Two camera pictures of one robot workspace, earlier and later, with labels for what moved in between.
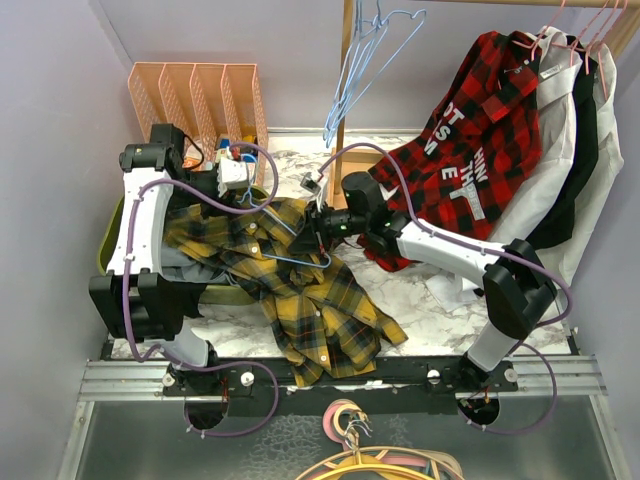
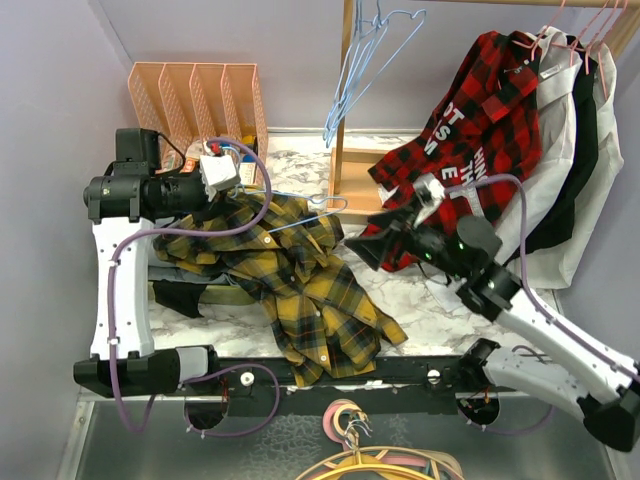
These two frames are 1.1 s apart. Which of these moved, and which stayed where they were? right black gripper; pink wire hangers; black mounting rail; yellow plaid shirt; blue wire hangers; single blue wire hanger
Moved: single blue wire hanger; right black gripper
Stayed: pink wire hangers; blue wire hangers; black mounting rail; yellow plaid shirt
